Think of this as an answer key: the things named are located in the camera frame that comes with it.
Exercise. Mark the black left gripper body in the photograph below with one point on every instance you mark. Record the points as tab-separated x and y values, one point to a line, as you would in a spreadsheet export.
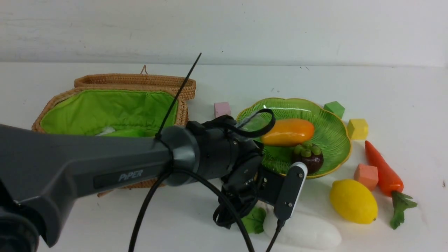
248	183

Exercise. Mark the orange toy mango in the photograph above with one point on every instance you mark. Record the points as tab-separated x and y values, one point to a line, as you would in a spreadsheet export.
289	133

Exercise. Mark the purple toy mangosteen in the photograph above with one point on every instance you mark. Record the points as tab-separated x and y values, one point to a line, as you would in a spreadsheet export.
309	154

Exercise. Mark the yellow toy lemon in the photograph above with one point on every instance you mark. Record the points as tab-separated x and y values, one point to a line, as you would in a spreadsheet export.
353	201

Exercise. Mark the orange toy carrot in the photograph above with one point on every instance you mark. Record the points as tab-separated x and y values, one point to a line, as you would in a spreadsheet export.
390	184

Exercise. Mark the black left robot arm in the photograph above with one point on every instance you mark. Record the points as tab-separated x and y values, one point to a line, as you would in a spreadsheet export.
42	175

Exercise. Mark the white toy radish green leaves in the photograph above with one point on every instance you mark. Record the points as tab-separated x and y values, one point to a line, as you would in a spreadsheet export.
301	230

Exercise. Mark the pink foam cube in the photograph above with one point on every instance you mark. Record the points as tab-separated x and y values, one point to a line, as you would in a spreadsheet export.
221	109

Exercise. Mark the black zip tie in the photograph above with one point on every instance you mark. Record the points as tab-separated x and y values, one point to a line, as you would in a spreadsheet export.
178	94

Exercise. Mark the green leaf-shaped glass plate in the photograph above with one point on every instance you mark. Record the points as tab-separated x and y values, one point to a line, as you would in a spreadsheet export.
330	136

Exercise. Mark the green foam cube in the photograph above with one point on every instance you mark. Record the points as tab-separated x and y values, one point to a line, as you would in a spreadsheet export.
336	108

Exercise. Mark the woven wicker basket lid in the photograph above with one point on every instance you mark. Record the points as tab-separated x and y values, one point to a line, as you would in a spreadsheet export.
137	82

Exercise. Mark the orange foam cube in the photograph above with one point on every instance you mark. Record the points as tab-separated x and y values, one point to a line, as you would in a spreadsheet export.
367	175

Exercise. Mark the yellow foam cube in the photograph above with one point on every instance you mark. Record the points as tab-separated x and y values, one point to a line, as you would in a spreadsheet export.
358	129

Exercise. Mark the woven wicker basket green lining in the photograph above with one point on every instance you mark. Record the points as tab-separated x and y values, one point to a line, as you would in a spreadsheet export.
67	129

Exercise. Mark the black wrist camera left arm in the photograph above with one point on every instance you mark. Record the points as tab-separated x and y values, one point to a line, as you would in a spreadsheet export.
290	190

